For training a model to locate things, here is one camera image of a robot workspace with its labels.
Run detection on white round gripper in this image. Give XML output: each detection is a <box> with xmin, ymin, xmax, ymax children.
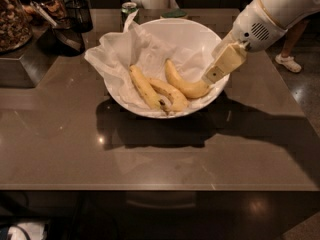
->
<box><xmin>202</xmin><ymin>0</ymin><xmax>287</xmax><ymax>85</ymax></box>

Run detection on yellow banana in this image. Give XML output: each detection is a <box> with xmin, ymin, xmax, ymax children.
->
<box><xmin>129</xmin><ymin>65</ymin><xmax>166</xmax><ymax>112</ymax></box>
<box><xmin>148</xmin><ymin>78</ymin><xmax>189</xmax><ymax>112</ymax></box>
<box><xmin>165</xmin><ymin>59</ymin><xmax>210</xmax><ymax>99</ymax></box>

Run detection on white bowl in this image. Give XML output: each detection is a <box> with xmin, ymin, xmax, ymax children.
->
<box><xmin>102</xmin><ymin>17</ymin><xmax>232</xmax><ymax>120</ymax></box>

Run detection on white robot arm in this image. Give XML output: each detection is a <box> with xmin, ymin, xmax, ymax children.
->
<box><xmin>202</xmin><ymin>0</ymin><xmax>320</xmax><ymax>84</ymax></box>

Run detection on person's legs with sneakers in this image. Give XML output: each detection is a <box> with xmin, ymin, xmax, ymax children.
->
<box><xmin>275</xmin><ymin>19</ymin><xmax>309</xmax><ymax>73</ymax></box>

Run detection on green lid container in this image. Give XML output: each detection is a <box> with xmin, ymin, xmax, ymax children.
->
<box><xmin>160</xmin><ymin>9</ymin><xmax>188</xmax><ymax>19</ymax></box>

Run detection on green soda can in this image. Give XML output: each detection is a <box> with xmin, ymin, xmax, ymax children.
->
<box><xmin>121</xmin><ymin>2</ymin><xmax>138</xmax><ymax>22</ymax></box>

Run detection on white paper liner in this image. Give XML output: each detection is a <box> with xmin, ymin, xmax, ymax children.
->
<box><xmin>83</xmin><ymin>9</ymin><xmax>214</xmax><ymax>112</ymax></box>

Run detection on snack jar behind tongs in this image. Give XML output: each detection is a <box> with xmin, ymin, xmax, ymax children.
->
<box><xmin>23</xmin><ymin>0</ymin><xmax>67</xmax><ymax>25</ymax></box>

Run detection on metal tongs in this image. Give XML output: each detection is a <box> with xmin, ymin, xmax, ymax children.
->
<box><xmin>30</xmin><ymin>1</ymin><xmax>58</xmax><ymax>28</ymax></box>

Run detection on white cloth on floor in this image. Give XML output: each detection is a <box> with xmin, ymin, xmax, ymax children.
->
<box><xmin>7</xmin><ymin>222</ymin><xmax>48</xmax><ymax>240</ymax></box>

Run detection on black wire mesh basket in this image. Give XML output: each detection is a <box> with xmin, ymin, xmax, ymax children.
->
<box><xmin>66</xmin><ymin>0</ymin><xmax>93</xmax><ymax>33</ymax></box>

